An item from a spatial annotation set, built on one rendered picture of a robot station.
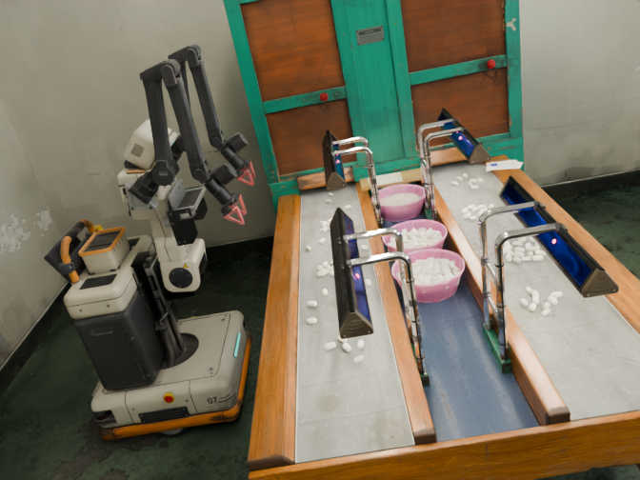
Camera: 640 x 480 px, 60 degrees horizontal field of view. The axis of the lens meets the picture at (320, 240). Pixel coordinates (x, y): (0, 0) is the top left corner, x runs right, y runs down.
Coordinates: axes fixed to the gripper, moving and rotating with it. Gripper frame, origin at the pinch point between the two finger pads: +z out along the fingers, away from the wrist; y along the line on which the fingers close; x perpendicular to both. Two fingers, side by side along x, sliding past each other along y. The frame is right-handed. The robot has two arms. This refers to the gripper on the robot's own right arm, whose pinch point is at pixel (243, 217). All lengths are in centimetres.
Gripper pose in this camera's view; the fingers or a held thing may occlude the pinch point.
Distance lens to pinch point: 223.3
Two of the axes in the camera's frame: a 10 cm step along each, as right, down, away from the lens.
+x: -7.9, 5.6, 2.6
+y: -0.2, -4.4, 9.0
